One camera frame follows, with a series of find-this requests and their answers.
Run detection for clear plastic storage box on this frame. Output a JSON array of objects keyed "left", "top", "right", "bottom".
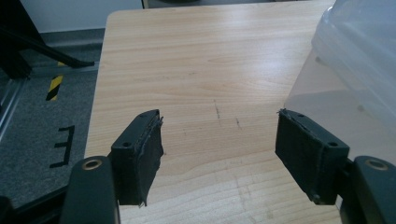
[{"left": 284, "top": 0, "right": 396, "bottom": 166}]

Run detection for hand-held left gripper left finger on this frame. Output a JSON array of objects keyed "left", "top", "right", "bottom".
[{"left": 110, "top": 108, "right": 165, "bottom": 208}]

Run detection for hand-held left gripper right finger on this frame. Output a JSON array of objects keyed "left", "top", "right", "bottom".
[{"left": 275, "top": 107, "right": 351, "bottom": 206}]

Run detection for yellow black floor tape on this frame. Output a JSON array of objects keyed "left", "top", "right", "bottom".
[{"left": 45, "top": 74, "right": 64, "bottom": 102}]

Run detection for black metal stand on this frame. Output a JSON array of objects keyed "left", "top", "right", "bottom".
[{"left": 0, "top": 0, "right": 96, "bottom": 80}]

